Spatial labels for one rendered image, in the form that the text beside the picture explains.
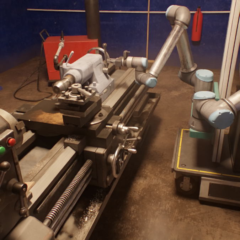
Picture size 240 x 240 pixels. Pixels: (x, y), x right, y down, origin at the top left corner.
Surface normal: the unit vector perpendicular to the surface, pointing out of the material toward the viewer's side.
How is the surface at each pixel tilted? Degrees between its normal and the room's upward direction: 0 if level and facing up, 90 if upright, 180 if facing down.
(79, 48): 90
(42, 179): 36
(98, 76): 70
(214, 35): 90
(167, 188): 0
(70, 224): 0
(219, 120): 92
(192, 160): 0
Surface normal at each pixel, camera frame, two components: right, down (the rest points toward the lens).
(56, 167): 0.52, -0.65
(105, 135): -0.04, -0.89
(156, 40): -0.33, 0.44
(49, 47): 0.01, 0.46
